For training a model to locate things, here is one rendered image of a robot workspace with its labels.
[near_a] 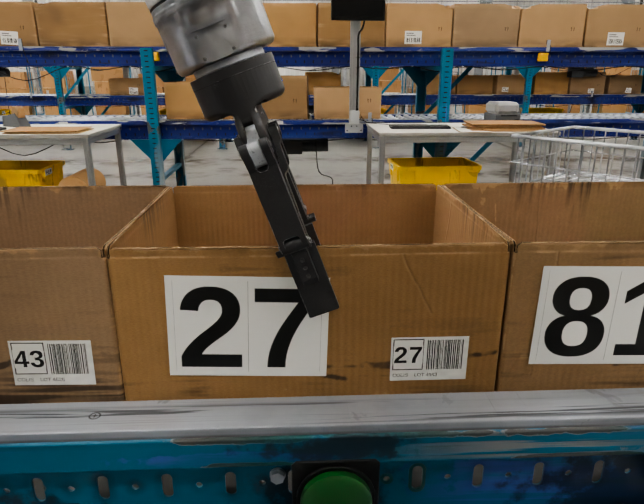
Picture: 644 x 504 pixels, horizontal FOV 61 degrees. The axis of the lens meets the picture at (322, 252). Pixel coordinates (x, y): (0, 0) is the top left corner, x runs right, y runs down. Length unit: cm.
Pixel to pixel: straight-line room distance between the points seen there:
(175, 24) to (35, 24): 502
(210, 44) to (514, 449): 46
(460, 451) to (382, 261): 20
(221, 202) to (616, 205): 59
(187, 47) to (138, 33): 473
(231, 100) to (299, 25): 458
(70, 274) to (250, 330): 18
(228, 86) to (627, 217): 67
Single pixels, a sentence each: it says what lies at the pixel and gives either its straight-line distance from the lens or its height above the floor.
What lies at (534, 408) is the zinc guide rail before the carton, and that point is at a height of 89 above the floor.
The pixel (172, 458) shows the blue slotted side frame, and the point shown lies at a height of 86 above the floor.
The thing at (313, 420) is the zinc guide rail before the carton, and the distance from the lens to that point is 55.
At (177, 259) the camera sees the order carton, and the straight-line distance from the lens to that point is 54.
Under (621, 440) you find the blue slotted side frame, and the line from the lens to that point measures 64.
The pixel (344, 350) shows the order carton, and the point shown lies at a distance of 57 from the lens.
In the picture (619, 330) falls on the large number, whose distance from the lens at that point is 65.
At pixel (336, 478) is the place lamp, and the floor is 84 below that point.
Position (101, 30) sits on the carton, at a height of 151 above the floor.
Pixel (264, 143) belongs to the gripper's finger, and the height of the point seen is 116.
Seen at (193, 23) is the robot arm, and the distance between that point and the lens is 46.
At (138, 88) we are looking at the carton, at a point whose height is 90.
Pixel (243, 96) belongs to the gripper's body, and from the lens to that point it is 46.
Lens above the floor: 121
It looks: 19 degrees down
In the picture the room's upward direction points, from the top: straight up
